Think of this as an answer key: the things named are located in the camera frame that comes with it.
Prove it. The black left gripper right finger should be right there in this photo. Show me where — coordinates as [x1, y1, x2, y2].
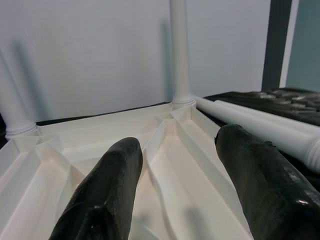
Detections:
[214, 123, 320, 240]

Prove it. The large white backdrop panel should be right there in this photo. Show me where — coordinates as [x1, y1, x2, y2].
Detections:
[0, 0, 273, 124]

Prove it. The black vertical frame post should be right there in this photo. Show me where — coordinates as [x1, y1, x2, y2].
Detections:
[260, 0, 294, 91]

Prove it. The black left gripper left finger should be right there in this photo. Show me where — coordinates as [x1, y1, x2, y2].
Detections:
[48, 136, 144, 240]

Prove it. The white plastic table top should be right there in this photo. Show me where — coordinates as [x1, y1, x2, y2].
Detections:
[0, 99, 254, 240]

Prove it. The black table cloth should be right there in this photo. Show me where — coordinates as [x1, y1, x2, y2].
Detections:
[0, 86, 320, 194]

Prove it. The white plastic table leg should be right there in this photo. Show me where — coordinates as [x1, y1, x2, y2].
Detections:
[214, 99, 320, 141]
[169, 0, 198, 109]
[196, 96, 320, 174]
[0, 48, 39, 139]

